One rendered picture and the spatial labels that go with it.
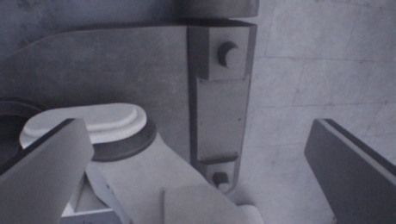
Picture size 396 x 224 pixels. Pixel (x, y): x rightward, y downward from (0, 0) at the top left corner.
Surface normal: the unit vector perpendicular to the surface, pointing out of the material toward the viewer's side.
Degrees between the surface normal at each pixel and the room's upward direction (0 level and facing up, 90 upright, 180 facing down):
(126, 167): 90
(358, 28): 0
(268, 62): 0
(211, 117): 0
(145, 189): 90
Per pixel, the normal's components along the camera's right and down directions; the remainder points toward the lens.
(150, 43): 0.18, 0.48
